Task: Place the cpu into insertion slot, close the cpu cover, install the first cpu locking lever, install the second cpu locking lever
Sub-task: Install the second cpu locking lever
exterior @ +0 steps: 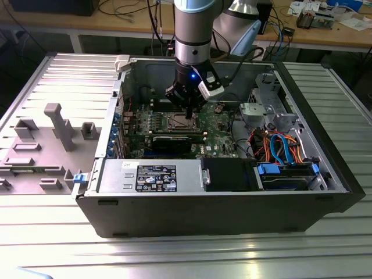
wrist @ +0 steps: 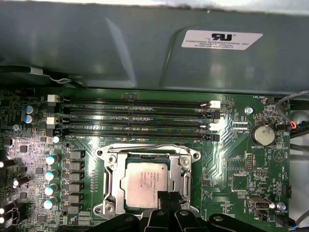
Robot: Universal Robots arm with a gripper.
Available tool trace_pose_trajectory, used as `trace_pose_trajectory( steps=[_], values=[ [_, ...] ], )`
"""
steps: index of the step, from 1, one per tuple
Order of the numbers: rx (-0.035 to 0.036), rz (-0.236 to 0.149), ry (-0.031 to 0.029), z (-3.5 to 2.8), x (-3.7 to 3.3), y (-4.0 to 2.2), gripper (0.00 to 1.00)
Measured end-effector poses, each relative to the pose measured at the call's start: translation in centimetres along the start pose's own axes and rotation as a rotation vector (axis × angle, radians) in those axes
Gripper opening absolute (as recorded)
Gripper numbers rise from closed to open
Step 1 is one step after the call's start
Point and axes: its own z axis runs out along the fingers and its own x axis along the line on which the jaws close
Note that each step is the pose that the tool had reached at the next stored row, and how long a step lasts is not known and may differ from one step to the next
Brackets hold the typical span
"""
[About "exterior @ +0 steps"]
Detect black monitor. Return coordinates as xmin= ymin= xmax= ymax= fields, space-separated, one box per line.
xmin=8 ymin=0 xmax=95 ymax=17

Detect hard disk blue carrier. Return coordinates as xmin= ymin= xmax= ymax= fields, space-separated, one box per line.
xmin=255 ymin=162 xmax=320 ymax=191

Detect beige case latch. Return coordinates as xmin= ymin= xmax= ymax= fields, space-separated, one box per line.
xmin=114 ymin=54 xmax=131 ymax=73

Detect orange wire bundle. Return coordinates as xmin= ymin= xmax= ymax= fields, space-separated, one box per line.
xmin=255 ymin=131 xmax=306 ymax=165

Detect white papers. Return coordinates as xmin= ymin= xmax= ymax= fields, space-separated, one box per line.
xmin=338 ymin=14 xmax=372 ymax=31

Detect black graphics card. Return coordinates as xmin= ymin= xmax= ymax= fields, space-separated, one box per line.
xmin=151 ymin=134 xmax=192 ymax=155

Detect CPU socket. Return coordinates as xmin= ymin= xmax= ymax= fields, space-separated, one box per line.
xmin=167 ymin=112 xmax=199 ymax=130

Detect black PC case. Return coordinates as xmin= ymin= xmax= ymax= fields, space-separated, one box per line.
xmin=71 ymin=53 xmax=366 ymax=239

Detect grey parts rack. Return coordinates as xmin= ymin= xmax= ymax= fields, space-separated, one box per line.
xmin=0 ymin=103 xmax=102 ymax=195

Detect green motherboard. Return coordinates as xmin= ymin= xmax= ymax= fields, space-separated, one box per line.
xmin=121 ymin=101 xmax=242 ymax=159

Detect metal socket cover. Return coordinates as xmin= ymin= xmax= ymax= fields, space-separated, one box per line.
xmin=167 ymin=112 xmax=198 ymax=129

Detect blue flat wire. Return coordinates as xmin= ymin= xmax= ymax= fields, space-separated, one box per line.
xmin=278 ymin=132 xmax=294 ymax=166
xmin=269 ymin=133 xmax=284 ymax=162

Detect grey device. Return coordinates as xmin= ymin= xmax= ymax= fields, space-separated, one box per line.
xmin=314 ymin=11 xmax=335 ymax=30

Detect black heatsink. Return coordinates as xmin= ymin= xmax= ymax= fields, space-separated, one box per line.
xmin=296 ymin=8 xmax=315 ymax=30

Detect metal drive cage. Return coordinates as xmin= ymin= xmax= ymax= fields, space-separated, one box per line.
xmin=238 ymin=72 xmax=302 ymax=133

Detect wooden desk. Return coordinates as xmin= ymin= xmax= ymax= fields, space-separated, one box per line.
xmin=0 ymin=0 xmax=372 ymax=53

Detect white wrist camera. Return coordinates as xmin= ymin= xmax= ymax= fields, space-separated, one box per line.
xmin=197 ymin=71 xmax=226 ymax=99

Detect black drive bay cover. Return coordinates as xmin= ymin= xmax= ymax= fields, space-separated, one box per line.
xmin=201 ymin=158 xmax=258 ymax=192

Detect silver power supply unit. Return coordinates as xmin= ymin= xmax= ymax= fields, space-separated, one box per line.
xmin=98 ymin=159 xmax=203 ymax=194

